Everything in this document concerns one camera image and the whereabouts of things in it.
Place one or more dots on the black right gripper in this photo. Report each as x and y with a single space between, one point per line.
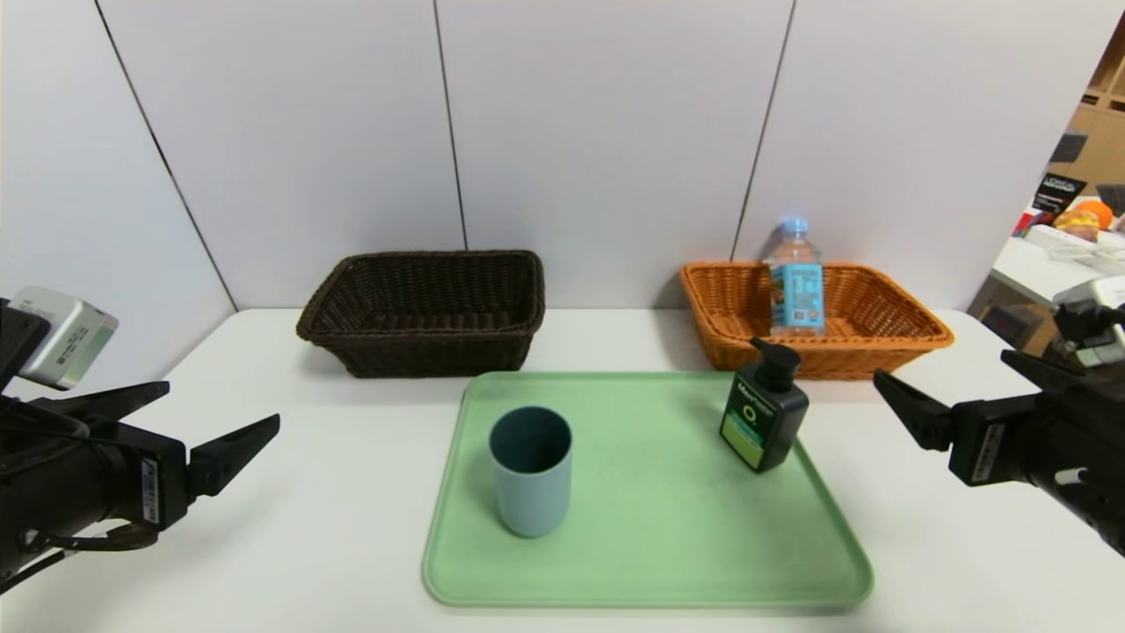
986 444

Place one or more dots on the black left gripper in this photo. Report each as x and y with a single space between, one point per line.
156 489

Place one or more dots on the clear water bottle blue cap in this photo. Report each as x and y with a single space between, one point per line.
795 290

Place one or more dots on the black pump bottle green label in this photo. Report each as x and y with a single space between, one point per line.
765 422

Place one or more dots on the black and silver right robot arm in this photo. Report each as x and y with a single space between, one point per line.
1090 457

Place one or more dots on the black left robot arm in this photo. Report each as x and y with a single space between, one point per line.
53 492

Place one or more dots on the orange wicker basket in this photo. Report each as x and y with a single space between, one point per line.
879 316

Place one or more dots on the yellow-brown food item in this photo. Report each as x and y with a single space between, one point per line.
1079 227

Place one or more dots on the dark brown wicker basket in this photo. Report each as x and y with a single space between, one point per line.
422 352

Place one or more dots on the white background table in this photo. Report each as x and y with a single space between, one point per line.
1037 272

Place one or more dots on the orange round object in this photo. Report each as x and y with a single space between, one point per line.
1097 214

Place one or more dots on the black printed sign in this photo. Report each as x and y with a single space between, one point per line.
1061 192

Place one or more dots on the grey box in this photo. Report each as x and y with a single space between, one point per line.
1070 146

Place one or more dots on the wooden shelf unit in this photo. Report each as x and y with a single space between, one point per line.
1106 132

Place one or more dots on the light green plastic tray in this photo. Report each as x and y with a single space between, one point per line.
650 527

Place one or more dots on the blue-grey plastic cup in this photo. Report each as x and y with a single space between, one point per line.
532 501

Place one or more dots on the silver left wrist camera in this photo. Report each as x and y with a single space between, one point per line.
66 338

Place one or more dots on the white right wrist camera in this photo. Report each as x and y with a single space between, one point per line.
1094 294

